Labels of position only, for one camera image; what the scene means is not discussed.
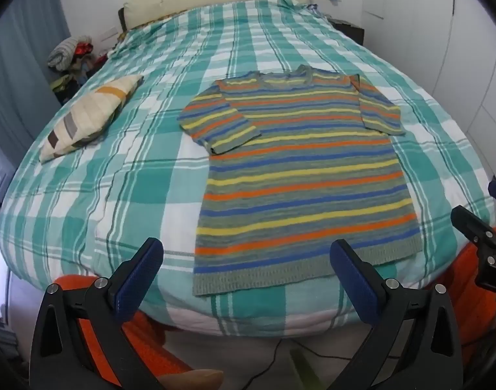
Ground person's foot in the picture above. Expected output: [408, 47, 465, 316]
[158, 368, 225, 390]

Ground striped knit sweater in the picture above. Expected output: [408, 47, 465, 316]
[177, 64, 407, 297]

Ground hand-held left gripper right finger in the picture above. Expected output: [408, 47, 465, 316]
[329, 239, 464, 390]

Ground teal checked bed blanket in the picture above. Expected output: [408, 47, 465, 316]
[0, 0, 496, 337]

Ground black cable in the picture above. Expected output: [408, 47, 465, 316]
[239, 338, 400, 390]

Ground grey curtain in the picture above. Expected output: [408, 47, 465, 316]
[0, 0, 72, 163]

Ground pile of clothes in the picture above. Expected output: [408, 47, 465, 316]
[47, 36, 111, 106]

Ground white wardrobe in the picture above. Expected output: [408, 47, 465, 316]
[361, 0, 496, 181]

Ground striped cream pillow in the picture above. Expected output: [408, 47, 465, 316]
[39, 74, 145, 165]

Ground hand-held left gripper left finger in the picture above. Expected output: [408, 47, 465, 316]
[29, 237, 165, 390]

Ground person's orange pants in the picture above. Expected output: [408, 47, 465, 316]
[52, 225, 496, 390]

